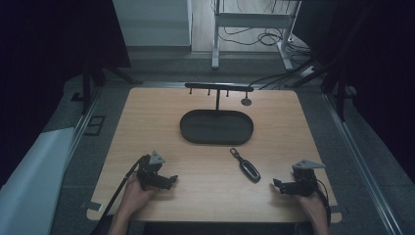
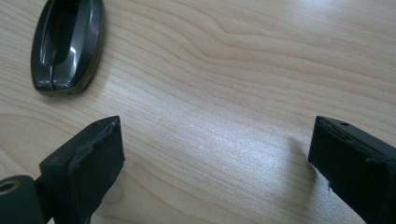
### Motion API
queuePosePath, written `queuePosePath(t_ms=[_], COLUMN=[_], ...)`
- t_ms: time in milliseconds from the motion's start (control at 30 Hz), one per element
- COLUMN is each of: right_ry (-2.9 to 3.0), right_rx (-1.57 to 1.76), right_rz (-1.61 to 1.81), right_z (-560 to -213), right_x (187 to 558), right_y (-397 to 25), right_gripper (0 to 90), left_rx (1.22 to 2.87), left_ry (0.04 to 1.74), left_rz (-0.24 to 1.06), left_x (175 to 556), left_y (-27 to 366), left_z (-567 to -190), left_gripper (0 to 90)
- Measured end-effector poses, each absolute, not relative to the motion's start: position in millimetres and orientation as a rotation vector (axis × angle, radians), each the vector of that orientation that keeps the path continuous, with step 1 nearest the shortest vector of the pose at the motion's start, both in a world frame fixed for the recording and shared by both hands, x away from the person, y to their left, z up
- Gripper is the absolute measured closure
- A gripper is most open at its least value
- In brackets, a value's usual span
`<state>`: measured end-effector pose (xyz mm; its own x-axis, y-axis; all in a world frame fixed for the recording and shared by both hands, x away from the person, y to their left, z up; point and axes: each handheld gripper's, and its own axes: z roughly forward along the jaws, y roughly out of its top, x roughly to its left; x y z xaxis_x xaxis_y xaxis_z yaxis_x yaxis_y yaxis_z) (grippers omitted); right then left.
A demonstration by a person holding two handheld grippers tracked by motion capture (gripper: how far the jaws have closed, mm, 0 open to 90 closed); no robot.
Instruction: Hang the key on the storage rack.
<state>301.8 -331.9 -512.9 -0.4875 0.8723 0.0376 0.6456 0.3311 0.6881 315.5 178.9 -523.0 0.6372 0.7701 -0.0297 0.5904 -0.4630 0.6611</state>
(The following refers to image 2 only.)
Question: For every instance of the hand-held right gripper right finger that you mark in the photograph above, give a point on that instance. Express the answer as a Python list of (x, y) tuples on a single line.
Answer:
[(358, 161)]

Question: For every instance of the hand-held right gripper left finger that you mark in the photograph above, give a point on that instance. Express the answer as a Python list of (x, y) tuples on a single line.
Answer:
[(90, 168)]

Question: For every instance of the dark grey oval case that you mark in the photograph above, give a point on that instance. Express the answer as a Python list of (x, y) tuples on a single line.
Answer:
[(67, 46)]

